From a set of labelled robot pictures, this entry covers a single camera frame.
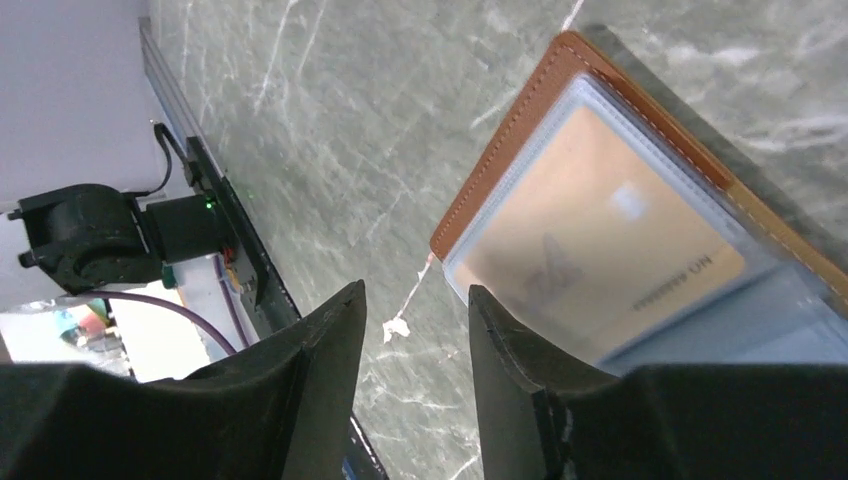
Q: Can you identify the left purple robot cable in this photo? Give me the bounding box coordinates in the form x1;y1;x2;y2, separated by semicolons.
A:
79;254;253;358

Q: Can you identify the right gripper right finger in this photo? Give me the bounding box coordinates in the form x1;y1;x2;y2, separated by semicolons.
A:
468;285;847;479

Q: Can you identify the aluminium extrusion rail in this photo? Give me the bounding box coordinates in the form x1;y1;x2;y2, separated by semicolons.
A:
138;17;211;196

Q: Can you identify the brown leather card holder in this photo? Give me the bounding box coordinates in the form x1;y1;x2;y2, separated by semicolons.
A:
430;31;847;375

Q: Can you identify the gold credit card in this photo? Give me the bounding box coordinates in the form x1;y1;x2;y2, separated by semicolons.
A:
454;106;746;362

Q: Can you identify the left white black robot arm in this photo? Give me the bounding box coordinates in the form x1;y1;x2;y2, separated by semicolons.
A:
1;184;232;312

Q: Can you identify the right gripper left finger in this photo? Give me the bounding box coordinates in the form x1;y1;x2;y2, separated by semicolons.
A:
1;280;367;479

